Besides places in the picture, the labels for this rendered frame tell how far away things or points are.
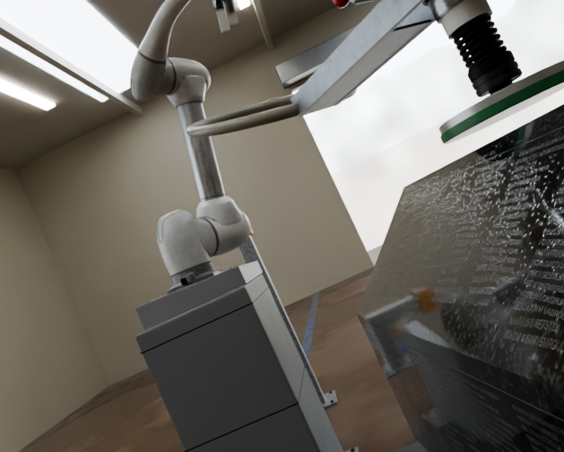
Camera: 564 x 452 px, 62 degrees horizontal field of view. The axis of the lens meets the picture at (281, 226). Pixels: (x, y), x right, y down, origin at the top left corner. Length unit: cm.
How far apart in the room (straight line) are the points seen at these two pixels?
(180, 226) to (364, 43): 100
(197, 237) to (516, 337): 136
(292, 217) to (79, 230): 360
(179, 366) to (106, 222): 688
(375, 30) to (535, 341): 62
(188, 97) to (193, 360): 95
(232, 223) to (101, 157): 678
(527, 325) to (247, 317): 114
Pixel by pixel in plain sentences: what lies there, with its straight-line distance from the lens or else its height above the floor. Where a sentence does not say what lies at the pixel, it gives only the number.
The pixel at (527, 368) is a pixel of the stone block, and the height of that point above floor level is 69.
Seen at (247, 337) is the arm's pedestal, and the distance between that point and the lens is 152.
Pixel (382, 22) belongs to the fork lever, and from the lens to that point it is 88.
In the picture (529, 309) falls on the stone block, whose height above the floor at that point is 72.
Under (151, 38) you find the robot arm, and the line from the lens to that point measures 175.
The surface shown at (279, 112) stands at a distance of 113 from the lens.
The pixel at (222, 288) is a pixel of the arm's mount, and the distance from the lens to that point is 157.
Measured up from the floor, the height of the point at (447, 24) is 106.
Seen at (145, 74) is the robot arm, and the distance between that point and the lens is 178.
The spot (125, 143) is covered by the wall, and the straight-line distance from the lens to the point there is 835.
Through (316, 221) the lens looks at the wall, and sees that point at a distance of 751.
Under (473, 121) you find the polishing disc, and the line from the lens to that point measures 73.
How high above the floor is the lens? 85
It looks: 3 degrees up
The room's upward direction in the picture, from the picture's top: 25 degrees counter-clockwise
